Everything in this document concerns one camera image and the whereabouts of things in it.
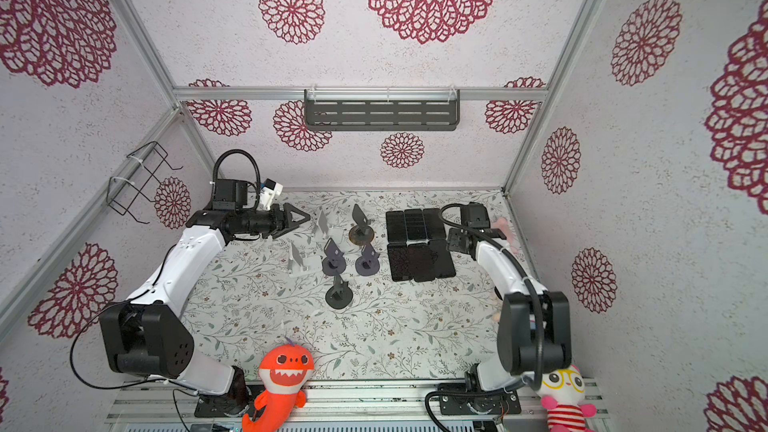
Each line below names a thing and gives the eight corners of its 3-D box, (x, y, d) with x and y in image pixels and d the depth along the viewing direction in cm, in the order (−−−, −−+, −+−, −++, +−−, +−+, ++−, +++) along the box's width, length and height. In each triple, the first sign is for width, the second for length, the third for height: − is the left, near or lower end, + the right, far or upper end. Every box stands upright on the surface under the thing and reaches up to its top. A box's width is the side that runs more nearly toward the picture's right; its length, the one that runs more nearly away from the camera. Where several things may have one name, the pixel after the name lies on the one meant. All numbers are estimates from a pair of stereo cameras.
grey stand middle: (356, 273, 99) (354, 263, 94) (365, 252, 104) (364, 242, 99) (374, 278, 98) (373, 269, 93) (382, 257, 103) (382, 247, 98)
